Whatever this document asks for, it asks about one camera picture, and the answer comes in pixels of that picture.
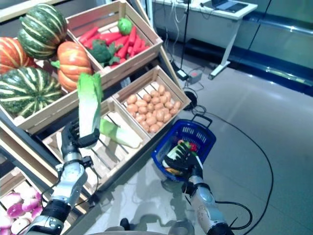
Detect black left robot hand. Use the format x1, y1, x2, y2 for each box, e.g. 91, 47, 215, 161
60, 123, 100, 157

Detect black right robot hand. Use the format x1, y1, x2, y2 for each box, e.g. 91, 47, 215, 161
162, 143, 204, 181

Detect blue plastic shopping basket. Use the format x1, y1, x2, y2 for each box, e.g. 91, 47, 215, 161
151, 114, 217, 182

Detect wide wooden slat crate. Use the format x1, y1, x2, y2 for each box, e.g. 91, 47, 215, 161
0, 36, 105, 135

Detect wood and black display stand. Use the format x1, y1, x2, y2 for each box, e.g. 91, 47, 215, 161
0, 0, 194, 235

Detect purple and white onion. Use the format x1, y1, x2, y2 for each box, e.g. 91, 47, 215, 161
4, 193, 24, 204
6, 203, 24, 218
23, 188, 41, 199
23, 197, 43, 212

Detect green striped pumpkin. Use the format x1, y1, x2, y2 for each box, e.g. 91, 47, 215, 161
18, 3, 68, 60
0, 66, 64, 118

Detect small orange pumpkin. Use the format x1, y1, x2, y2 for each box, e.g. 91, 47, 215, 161
50, 41, 93, 93

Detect grey box with red button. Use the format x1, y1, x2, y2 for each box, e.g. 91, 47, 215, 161
188, 70, 203, 84

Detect green toy broccoli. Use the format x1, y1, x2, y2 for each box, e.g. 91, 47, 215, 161
88, 39, 123, 67

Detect mostly white onion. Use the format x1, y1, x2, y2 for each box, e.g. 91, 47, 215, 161
11, 217, 32, 233

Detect large orange striped pumpkin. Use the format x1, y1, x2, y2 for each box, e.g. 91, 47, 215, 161
0, 36, 37, 75

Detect round light green vegetable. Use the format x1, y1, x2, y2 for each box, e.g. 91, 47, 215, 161
117, 18, 133, 36

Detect black tripod pole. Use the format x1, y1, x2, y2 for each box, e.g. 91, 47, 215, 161
181, 0, 191, 72

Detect white desk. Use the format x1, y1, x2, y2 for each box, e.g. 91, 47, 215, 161
151, 0, 259, 80

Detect open grey laptop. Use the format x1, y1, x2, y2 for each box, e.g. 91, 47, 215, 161
210, 0, 243, 13

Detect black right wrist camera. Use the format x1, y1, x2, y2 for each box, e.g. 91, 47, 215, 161
182, 182, 194, 196

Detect coiled black cable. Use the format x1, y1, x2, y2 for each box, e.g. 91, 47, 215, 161
183, 91, 198, 111

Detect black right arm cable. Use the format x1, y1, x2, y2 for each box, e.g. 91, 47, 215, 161
215, 200, 253, 230

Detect long black floor cable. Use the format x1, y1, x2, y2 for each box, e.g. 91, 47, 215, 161
195, 105, 274, 235

